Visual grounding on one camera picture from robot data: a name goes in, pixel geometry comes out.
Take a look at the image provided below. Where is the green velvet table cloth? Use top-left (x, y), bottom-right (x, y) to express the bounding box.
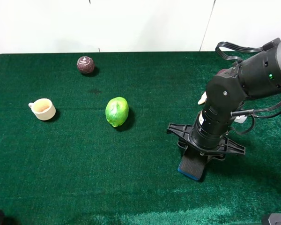
top-left (0, 52), bottom-right (281, 225)

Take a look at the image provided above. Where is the grey object bottom right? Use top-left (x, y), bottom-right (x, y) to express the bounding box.
top-left (261, 213), bottom-right (281, 225)

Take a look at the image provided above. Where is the green toy lemon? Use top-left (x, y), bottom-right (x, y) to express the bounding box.
top-left (105, 97), bottom-right (129, 128)

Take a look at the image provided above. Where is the purple white toy radish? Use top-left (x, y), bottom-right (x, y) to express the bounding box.
top-left (198, 69), bottom-right (226, 105)

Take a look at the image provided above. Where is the black flat ribbon cable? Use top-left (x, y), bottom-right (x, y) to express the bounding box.
top-left (215, 41), bottom-right (265, 63)

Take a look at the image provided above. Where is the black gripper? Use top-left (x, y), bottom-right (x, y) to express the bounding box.
top-left (167, 123), bottom-right (245, 164)

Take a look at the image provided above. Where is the cream plastic cup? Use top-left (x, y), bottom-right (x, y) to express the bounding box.
top-left (29, 98), bottom-right (56, 121)

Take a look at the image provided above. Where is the black round cable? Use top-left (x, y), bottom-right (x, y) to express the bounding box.
top-left (229, 95), bottom-right (281, 135)

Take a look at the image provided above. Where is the dark purple ball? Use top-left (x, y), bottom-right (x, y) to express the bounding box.
top-left (76, 56), bottom-right (95, 74)

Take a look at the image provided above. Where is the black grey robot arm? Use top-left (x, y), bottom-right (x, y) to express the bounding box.
top-left (167, 38), bottom-right (281, 166)

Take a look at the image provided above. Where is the black blue eraser sponge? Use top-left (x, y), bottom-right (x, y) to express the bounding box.
top-left (177, 150), bottom-right (207, 181)

